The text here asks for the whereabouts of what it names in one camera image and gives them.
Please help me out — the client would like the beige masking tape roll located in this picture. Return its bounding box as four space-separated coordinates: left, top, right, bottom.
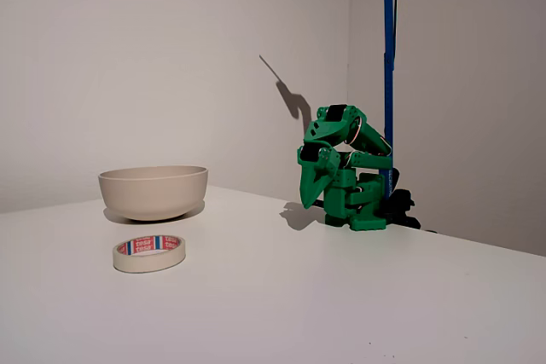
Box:
112 234 187 274

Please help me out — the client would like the black table clamp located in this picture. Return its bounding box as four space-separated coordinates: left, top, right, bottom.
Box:
385 166 422 229

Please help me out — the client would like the blue vertical pole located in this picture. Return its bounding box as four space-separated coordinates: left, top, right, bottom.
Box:
381 0 397 201

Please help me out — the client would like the beige bowl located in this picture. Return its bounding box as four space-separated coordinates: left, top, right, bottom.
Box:
97 165 210 222

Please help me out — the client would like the black cable on pole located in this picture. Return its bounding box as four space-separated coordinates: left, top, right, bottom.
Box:
391 0 400 66

